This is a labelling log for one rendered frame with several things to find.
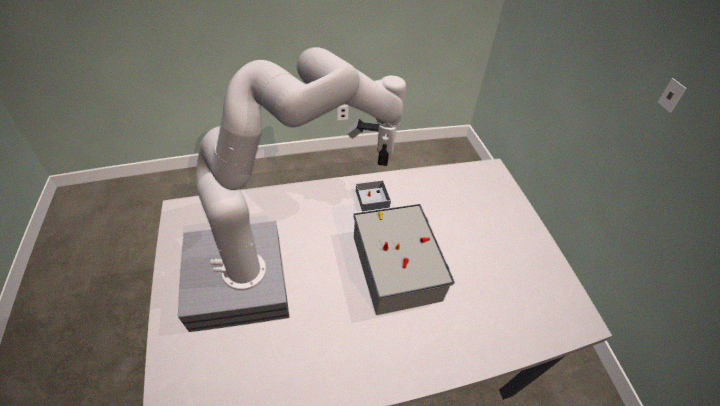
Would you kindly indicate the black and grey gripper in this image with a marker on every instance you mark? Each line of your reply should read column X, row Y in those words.
column 386, row 135

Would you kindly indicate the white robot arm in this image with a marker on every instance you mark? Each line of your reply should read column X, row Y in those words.
column 293, row 103

